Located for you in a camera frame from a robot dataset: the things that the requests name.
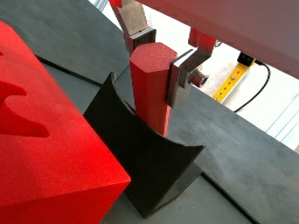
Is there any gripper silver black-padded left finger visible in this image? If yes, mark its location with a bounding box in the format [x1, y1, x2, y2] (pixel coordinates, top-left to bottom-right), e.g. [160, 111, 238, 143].
[108, 0, 156, 53]

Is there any red hexagon peg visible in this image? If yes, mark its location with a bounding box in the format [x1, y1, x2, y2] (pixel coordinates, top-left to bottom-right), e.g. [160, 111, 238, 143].
[129, 43, 177, 136]

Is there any yellow perforated rail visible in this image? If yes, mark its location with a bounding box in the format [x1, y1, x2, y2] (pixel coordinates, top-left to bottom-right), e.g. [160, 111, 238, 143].
[210, 63, 249, 103]

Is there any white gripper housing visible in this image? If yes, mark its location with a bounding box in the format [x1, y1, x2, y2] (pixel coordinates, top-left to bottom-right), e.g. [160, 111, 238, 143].
[137, 0, 299, 79]

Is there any red shape-sorting block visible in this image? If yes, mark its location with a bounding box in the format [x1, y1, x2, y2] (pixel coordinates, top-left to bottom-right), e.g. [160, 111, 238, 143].
[0, 22, 130, 224]

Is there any black cable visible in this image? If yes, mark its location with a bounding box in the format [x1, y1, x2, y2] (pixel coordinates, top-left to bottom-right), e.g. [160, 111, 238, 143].
[232, 59, 272, 114]

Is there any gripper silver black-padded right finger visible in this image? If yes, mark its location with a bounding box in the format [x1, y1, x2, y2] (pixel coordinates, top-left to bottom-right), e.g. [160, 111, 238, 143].
[166, 28, 216, 108]

